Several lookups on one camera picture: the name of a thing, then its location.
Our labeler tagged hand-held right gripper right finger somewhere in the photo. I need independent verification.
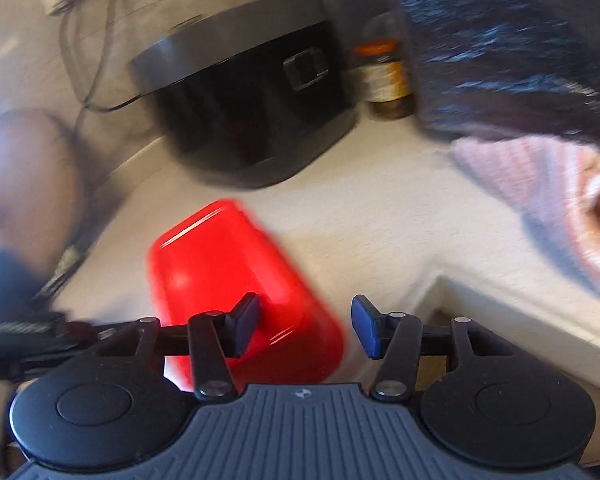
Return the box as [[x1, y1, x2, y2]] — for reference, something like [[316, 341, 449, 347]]
[[350, 295, 518, 403]]

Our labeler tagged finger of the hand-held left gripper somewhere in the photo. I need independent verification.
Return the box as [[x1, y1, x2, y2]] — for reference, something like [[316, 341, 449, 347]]
[[0, 310, 146, 361]]

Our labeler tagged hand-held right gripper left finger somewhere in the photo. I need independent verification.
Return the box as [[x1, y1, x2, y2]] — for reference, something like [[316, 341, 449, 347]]
[[87, 291, 261, 403]]

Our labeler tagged red plastic container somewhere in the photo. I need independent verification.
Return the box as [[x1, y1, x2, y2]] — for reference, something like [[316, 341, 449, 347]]
[[146, 199, 345, 391]]

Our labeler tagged round wooden cutting board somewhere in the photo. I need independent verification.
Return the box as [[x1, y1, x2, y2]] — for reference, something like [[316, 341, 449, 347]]
[[0, 109, 88, 281]]

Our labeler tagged black box appliance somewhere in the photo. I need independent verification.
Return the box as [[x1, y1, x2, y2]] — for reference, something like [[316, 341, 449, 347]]
[[128, 0, 361, 190]]

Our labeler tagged pink striped cloth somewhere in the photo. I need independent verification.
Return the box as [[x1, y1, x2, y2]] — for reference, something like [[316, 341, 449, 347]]
[[450, 135, 600, 301]]

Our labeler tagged glass sauce jar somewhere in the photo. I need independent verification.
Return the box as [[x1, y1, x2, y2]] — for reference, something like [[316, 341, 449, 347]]
[[352, 12, 416, 121]]

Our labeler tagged black crinkled foil sheet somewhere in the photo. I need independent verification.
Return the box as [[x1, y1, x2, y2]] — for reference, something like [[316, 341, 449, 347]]
[[390, 0, 600, 146]]

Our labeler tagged black power cable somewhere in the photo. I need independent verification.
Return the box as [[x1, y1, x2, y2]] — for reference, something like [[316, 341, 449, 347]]
[[60, 0, 146, 113], [75, 0, 118, 121]]

